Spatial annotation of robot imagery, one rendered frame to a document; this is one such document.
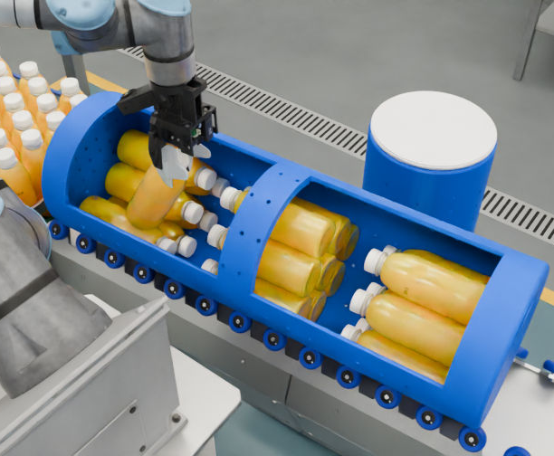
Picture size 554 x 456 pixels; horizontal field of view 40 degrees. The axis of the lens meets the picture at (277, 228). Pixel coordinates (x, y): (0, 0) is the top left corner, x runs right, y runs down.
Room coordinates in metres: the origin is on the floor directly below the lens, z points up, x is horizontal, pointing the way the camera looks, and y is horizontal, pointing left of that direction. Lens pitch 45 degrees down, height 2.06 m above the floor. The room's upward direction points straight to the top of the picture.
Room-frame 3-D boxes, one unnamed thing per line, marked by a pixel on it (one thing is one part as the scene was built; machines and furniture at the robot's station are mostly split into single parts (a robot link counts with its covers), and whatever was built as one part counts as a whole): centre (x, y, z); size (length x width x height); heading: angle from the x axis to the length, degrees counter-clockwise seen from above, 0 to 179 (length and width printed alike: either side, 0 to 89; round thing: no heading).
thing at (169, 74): (0.97, 0.16, 1.44); 0.08 x 0.08 x 0.05
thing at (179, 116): (0.96, 0.15, 1.36); 0.09 x 0.08 x 0.12; 58
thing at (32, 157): (1.23, 0.51, 0.99); 0.07 x 0.07 x 0.19
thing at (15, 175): (1.16, 0.54, 0.99); 0.07 x 0.07 x 0.19
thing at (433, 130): (1.34, -0.35, 1.03); 0.28 x 0.28 x 0.01
